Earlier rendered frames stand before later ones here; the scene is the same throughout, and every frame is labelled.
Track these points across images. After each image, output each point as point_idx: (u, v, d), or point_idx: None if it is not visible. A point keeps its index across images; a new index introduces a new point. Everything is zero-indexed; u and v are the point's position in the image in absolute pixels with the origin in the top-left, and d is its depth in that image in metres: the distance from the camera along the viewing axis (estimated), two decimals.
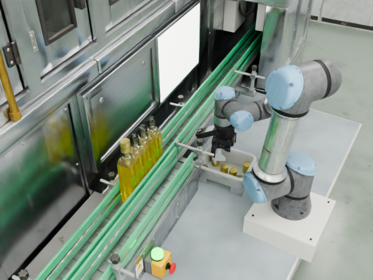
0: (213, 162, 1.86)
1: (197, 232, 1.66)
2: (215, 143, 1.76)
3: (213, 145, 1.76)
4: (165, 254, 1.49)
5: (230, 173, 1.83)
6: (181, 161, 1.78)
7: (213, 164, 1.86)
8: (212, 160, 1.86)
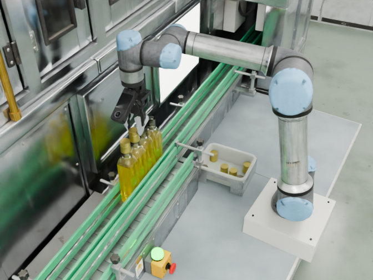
0: (137, 136, 1.48)
1: (197, 232, 1.66)
2: (140, 106, 1.41)
3: (142, 109, 1.41)
4: (165, 254, 1.49)
5: (230, 173, 1.83)
6: (181, 161, 1.78)
7: (137, 138, 1.49)
8: (135, 136, 1.48)
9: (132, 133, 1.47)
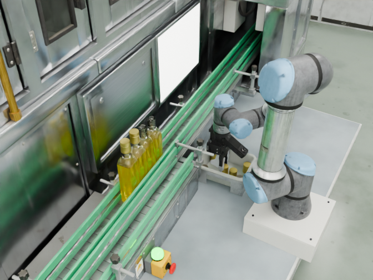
0: (137, 138, 1.49)
1: (197, 232, 1.66)
2: None
3: None
4: (165, 254, 1.49)
5: (230, 173, 1.83)
6: (181, 161, 1.78)
7: (138, 139, 1.49)
8: (136, 138, 1.48)
9: (132, 134, 1.47)
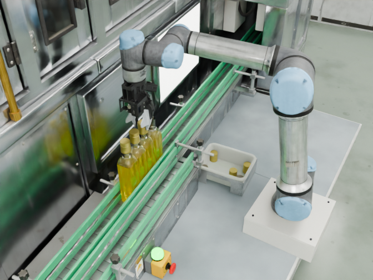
0: (137, 138, 1.49)
1: (197, 232, 1.66)
2: None
3: None
4: (165, 254, 1.49)
5: (230, 173, 1.83)
6: (181, 161, 1.78)
7: (138, 139, 1.49)
8: (136, 138, 1.48)
9: (132, 134, 1.47)
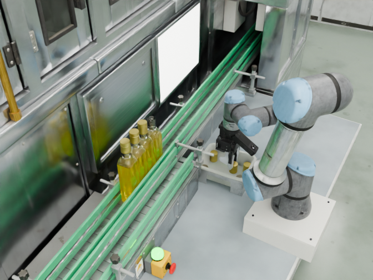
0: (137, 138, 1.49)
1: (197, 232, 1.66)
2: None
3: None
4: (165, 254, 1.49)
5: None
6: (181, 161, 1.78)
7: (138, 139, 1.49)
8: (136, 138, 1.48)
9: (132, 134, 1.47)
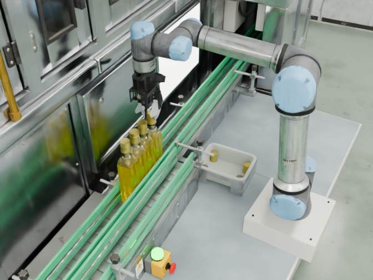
0: (137, 138, 1.49)
1: (197, 232, 1.66)
2: None
3: None
4: (165, 254, 1.49)
5: None
6: (181, 161, 1.78)
7: (138, 139, 1.49)
8: (136, 138, 1.48)
9: (132, 134, 1.47)
